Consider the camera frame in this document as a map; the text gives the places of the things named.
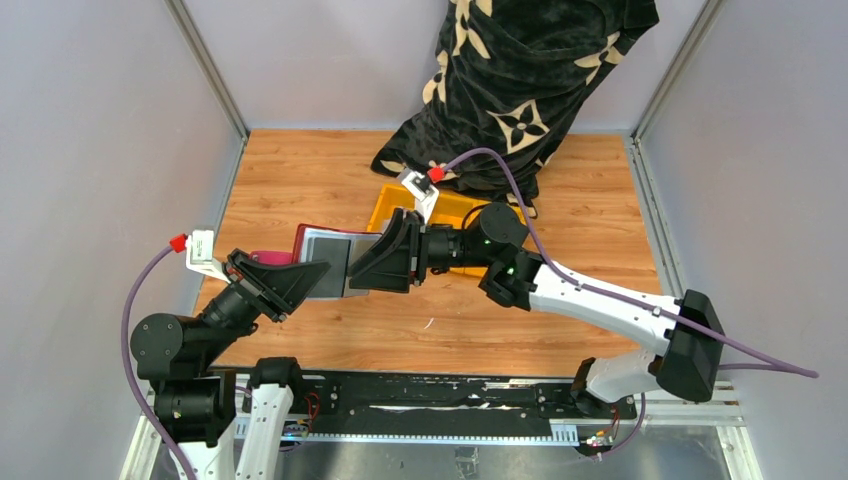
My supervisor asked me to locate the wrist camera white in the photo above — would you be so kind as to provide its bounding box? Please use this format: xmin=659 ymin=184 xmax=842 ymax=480
xmin=398 ymin=168 xmax=440 ymax=223
xmin=185 ymin=229 xmax=228 ymax=282

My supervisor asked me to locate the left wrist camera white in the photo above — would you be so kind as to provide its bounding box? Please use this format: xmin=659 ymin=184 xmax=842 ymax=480
xmin=185 ymin=229 xmax=228 ymax=282

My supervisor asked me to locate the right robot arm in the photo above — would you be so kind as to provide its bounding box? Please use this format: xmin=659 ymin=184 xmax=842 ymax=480
xmin=348 ymin=203 xmax=723 ymax=418

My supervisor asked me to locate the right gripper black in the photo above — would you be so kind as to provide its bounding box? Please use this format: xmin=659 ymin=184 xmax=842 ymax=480
xmin=347 ymin=209 xmax=494 ymax=295

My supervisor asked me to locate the black floral blanket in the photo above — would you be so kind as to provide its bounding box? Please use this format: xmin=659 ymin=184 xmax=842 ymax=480
xmin=371 ymin=0 xmax=659 ymax=214

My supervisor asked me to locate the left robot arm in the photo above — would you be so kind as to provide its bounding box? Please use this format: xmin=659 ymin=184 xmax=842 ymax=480
xmin=122 ymin=249 xmax=330 ymax=479

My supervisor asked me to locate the yellow three-compartment bin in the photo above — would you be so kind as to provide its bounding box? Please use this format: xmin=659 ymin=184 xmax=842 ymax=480
xmin=376 ymin=186 xmax=529 ymax=281

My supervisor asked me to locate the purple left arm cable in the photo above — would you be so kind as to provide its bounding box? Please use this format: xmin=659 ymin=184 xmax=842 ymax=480
xmin=119 ymin=233 xmax=313 ymax=480

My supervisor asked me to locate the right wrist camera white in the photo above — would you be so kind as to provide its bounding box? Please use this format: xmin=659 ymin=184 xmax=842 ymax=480
xmin=398 ymin=168 xmax=440 ymax=223

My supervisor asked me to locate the red leather card holder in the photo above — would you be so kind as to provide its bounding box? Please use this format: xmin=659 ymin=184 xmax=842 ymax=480
xmin=248 ymin=223 xmax=386 ymax=301

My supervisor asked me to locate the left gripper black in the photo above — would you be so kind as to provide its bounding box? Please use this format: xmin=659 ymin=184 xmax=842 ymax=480
xmin=198 ymin=244 xmax=330 ymax=365

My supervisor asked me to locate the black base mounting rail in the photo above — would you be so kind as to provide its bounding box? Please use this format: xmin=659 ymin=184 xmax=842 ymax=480
xmin=290 ymin=370 xmax=639 ymax=446

